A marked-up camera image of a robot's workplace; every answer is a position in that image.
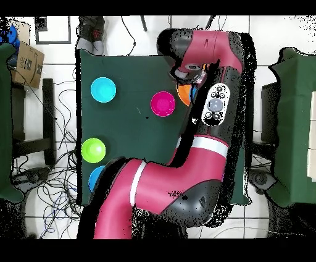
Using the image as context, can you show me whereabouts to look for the dark gray stand base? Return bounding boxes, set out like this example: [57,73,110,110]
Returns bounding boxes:
[247,167,278,195]

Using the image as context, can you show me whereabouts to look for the green covered side table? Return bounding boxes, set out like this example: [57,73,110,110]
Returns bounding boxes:
[0,43,25,203]
[267,48,316,208]

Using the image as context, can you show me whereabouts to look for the black side frame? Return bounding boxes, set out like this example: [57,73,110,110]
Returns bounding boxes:
[260,82,281,144]

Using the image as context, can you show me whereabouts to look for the black stand base with knob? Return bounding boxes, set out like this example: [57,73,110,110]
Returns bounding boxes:
[12,166,51,191]

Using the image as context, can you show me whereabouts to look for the dark green tablecloth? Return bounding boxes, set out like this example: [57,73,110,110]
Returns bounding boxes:
[75,48,253,206]

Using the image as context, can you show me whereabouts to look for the person's right foot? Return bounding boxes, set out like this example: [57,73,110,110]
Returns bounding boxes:
[77,15,96,54]

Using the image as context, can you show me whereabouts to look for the person's left foot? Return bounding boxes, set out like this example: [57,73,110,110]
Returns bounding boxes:
[91,15,106,56]

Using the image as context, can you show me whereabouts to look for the blue cloth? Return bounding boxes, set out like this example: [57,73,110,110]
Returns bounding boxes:
[0,24,21,51]

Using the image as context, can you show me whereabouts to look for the person's foot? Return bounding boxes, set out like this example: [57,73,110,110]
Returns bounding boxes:
[77,15,96,54]
[91,15,106,56]

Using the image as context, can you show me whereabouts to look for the small green bowl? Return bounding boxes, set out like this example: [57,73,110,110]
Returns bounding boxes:
[80,137,107,164]

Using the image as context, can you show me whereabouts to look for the black bench frame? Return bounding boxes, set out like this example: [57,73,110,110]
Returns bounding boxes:
[10,78,57,167]

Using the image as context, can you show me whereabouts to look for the small red bowl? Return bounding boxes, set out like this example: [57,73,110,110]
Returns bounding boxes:
[150,91,177,117]

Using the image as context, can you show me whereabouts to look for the small light blue bowl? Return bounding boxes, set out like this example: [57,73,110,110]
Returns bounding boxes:
[90,77,117,104]

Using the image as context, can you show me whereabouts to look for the cardboard box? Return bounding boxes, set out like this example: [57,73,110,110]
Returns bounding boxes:
[10,22,46,90]

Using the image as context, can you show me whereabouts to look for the black floor cable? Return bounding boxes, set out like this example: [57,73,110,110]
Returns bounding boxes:
[120,15,137,57]

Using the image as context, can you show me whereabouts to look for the black square floor frame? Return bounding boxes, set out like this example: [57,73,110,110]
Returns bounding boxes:
[35,15,72,45]

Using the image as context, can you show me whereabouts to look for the tangled floor cables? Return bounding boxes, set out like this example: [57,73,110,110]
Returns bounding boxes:
[12,74,82,240]

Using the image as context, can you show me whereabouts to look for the large orange bowl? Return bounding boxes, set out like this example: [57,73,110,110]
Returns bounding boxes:
[176,83,193,107]

